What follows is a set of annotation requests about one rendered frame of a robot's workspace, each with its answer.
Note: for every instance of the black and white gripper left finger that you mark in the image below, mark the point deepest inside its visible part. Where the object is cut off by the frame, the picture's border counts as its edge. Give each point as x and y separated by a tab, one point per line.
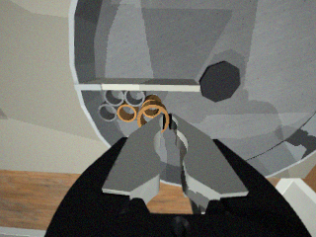
129	169

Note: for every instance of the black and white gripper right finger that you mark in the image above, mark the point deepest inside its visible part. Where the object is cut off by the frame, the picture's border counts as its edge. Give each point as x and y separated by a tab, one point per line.
213	171

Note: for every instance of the bronze bushing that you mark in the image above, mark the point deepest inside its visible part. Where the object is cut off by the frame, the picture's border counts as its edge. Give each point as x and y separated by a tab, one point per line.
152	104
151	113
125	116

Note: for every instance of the grey metal bushing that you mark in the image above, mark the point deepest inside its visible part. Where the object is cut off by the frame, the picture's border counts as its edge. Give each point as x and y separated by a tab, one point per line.
132	102
111	100
104	114

